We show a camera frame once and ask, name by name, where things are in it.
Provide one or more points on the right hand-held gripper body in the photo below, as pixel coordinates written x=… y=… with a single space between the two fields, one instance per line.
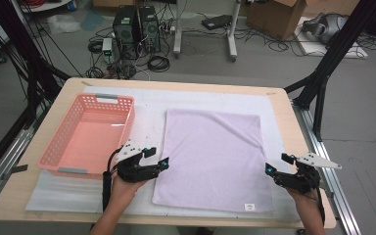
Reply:
x=298 y=182

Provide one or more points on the white grid mat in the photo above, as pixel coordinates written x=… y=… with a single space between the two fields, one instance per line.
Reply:
x=150 y=98

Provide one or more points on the small white box device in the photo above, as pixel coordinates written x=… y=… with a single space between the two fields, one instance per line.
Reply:
x=107 y=45

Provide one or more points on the pink plastic basket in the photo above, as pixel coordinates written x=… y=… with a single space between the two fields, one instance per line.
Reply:
x=91 y=143

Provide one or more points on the grey metal bracket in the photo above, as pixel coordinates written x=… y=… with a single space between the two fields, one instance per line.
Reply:
x=19 y=169
x=329 y=192

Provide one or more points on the person's right hand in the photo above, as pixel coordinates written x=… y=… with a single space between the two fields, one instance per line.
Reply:
x=306 y=202

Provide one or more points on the lilac printed towel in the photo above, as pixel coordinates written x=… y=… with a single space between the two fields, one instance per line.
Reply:
x=209 y=156

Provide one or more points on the black computer tower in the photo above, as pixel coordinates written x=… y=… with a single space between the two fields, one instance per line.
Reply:
x=125 y=32
x=150 y=29

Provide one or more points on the round white table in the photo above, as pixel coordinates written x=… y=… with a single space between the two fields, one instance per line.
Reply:
x=52 y=6

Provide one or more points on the black laptop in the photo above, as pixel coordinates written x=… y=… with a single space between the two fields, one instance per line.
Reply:
x=217 y=22

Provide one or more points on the grey rounded device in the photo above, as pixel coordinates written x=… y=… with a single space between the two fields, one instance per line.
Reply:
x=326 y=27

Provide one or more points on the person's left hand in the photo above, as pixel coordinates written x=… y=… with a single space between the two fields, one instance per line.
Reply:
x=122 y=192

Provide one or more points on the white desk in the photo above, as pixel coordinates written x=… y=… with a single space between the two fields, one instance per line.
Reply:
x=178 y=32

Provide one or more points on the brown cardboard box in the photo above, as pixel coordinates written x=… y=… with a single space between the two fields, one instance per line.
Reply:
x=111 y=3

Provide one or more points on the white floor board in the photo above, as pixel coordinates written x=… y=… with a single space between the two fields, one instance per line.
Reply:
x=313 y=49

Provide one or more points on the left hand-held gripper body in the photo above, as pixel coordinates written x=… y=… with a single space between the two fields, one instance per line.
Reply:
x=133 y=171

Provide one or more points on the clear plastic bag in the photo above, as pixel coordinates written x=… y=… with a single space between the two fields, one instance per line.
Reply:
x=63 y=24

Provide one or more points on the blue-grey sheet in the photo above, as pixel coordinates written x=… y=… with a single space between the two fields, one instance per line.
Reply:
x=93 y=21

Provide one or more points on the aluminium rail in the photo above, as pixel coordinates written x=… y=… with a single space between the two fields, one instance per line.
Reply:
x=5 y=160
x=318 y=143

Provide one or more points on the open cardboard box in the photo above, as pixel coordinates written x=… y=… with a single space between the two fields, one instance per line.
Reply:
x=274 y=19

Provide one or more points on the black metal frame post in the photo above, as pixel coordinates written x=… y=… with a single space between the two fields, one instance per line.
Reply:
x=339 y=42
x=26 y=49

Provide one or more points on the white power strip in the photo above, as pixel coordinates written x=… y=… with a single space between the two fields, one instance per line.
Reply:
x=169 y=29

